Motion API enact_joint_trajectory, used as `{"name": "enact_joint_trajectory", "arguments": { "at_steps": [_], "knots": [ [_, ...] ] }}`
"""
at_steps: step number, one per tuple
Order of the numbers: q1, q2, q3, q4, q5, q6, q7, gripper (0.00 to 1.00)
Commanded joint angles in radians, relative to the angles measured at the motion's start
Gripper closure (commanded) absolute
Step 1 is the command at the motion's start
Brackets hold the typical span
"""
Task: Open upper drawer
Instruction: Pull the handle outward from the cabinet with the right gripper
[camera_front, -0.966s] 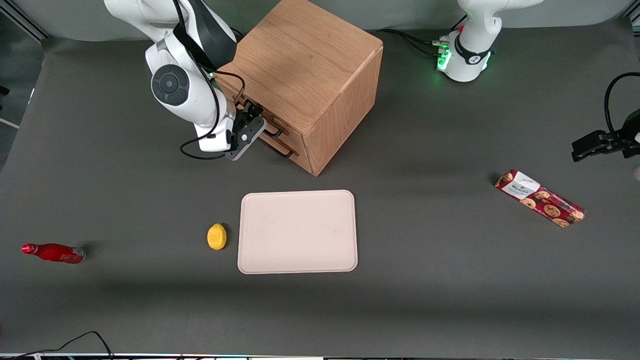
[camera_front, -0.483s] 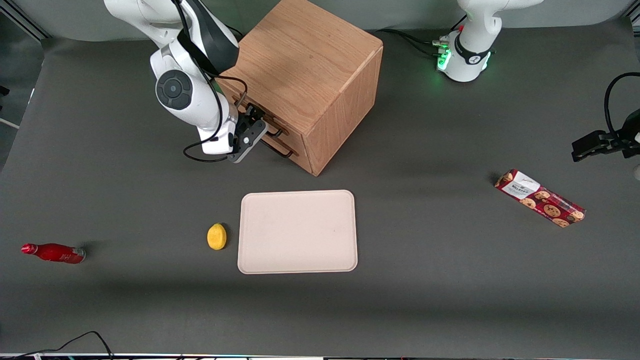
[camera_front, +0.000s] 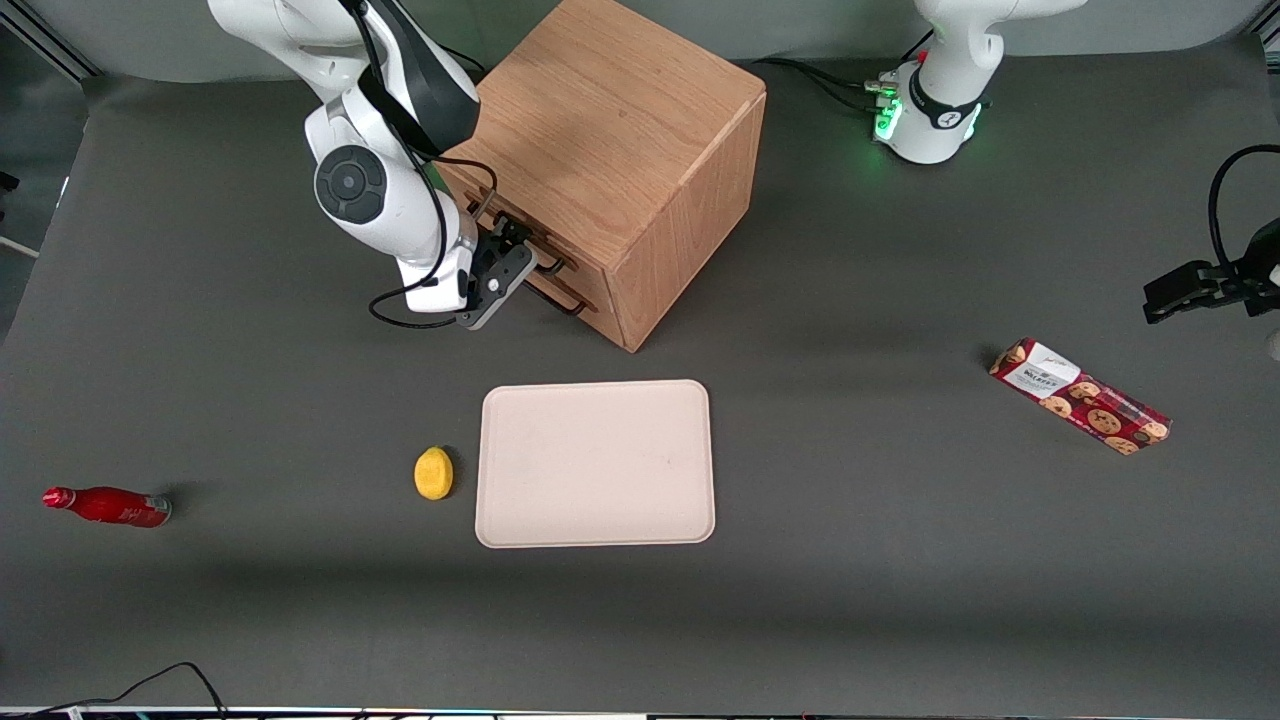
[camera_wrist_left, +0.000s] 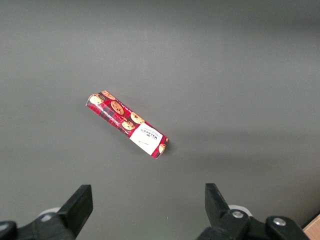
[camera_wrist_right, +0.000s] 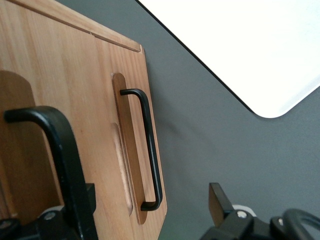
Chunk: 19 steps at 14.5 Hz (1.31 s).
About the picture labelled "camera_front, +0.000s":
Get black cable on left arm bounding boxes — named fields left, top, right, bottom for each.
left=1207, top=145, right=1280, bottom=273

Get red bottle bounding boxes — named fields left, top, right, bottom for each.
left=42, top=486, right=173, bottom=529

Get wooden drawer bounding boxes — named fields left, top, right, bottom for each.
left=520, top=262, right=623, bottom=343
left=440, top=160, right=613, bottom=306

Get black metal drawer handle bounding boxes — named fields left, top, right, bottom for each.
left=468, top=185, right=567, bottom=279
left=525, top=270, right=589, bottom=317

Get red cookie box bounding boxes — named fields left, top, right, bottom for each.
left=988, top=337, right=1173, bottom=457

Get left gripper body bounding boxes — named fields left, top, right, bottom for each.
left=1238, top=218, right=1280, bottom=316

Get black cable at table edge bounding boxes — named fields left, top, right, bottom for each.
left=0, top=661, right=231, bottom=717

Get beige rectangular tray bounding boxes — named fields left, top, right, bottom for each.
left=475, top=379, right=717, bottom=549

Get black cables at left arm base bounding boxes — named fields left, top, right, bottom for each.
left=765, top=55, right=901, bottom=113

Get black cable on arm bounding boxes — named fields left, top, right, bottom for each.
left=340, top=0, right=501, bottom=331
left=1207, top=145, right=1280, bottom=273

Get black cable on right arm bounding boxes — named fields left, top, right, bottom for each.
left=340, top=0, right=501, bottom=331

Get wooden drawer cabinet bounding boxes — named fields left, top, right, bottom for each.
left=440, top=0, right=768, bottom=353

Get yellow lemon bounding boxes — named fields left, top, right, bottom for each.
left=414, top=446, right=455, bottom=501

